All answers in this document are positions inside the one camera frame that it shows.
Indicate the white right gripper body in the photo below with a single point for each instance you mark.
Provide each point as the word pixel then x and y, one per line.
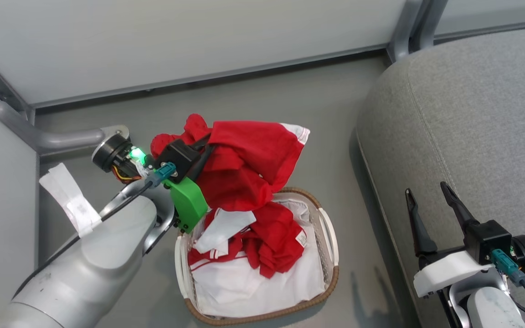
pixel 449 271

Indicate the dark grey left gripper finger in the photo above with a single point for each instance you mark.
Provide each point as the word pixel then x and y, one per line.
pixel 203 161
pixel 202 143

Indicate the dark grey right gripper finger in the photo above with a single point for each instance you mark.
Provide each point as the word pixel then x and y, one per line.
pixel 419 228
pixel 457 207

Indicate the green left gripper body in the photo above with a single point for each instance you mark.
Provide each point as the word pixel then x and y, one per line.
pixel 186 202

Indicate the plain red garment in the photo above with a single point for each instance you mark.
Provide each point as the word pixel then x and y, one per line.
pixel 253 155

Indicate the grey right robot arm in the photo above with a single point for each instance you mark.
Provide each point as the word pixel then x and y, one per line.
pixel 495 310

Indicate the white woven-rim laundry basket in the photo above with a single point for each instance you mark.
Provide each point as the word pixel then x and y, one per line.
pixel 331 237

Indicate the white basket liner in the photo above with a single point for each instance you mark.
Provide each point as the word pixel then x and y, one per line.
pixel 253 287

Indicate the grey fabric sofa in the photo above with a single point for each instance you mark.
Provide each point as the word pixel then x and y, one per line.
pixel 472 136

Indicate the white tape label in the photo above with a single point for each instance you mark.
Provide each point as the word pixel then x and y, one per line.
pixel 73 200

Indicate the grey partition foot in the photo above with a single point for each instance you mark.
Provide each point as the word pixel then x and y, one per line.
pixel 53 139

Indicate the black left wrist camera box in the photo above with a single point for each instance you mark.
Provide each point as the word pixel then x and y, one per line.
pixel 178 157

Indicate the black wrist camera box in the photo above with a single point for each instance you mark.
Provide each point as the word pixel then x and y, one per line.
pixel 488 239
pixel 178 157

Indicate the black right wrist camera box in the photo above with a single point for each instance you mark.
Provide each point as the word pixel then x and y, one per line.
pixel 488 239

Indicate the grey partition bottom rail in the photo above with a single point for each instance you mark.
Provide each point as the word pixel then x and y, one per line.
pixel 208 75

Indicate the grey double partition post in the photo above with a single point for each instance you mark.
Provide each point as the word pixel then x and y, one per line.
pixel 410 27

